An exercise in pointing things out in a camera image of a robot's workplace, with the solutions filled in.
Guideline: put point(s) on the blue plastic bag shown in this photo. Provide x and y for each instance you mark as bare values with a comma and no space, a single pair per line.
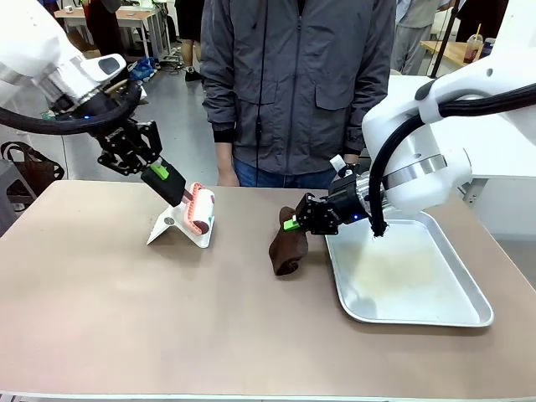
143,69

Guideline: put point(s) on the person in grey jacket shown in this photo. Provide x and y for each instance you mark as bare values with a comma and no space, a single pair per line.
297,84

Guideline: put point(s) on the dark brown cloth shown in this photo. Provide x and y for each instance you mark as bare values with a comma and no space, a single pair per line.
287,251

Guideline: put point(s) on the bystander in grey clothes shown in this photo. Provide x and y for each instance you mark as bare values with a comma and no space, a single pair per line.
414,37

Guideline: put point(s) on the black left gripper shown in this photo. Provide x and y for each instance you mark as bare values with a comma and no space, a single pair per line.
121,142

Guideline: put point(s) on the white side table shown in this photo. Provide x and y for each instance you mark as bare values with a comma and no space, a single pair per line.
515,201

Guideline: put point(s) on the cardboard box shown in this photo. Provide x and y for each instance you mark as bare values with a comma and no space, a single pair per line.
86,44

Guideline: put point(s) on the bystander in black trousers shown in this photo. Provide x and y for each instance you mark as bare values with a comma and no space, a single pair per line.
104,25

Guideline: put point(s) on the white folded roller stand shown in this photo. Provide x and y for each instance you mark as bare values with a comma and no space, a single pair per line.
165,228

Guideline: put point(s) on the wooden side table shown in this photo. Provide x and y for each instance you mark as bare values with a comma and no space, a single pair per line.
448,52

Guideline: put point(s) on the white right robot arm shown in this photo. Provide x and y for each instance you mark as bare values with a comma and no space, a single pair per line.
460,138

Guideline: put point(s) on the black metal pole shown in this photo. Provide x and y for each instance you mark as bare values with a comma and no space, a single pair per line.
444,37

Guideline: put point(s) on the drink cup with straw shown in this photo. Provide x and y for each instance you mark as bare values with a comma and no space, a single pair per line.
473,48

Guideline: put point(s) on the person's right forearm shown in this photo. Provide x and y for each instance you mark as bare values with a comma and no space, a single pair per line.
218,92

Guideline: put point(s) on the person's right hand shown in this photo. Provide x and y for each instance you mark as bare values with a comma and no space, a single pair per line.
227,165

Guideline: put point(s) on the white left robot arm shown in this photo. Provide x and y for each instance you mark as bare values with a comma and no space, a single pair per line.
33,54

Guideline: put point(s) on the wooden top background desk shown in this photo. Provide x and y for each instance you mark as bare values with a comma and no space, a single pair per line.
134,19

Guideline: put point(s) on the bystander in black clothes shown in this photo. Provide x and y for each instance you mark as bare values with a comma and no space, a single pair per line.
481,19

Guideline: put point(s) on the bystander in black shorts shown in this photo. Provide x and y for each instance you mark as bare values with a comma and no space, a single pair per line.
190,37

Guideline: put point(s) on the person's left forearm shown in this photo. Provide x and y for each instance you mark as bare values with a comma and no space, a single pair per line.
364,104

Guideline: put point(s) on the silver metal tray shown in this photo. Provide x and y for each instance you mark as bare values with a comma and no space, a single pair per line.
419,272

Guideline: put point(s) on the person's left hand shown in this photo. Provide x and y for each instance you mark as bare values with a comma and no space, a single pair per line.
352,159

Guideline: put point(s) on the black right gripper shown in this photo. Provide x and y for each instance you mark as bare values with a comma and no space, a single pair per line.
345,201

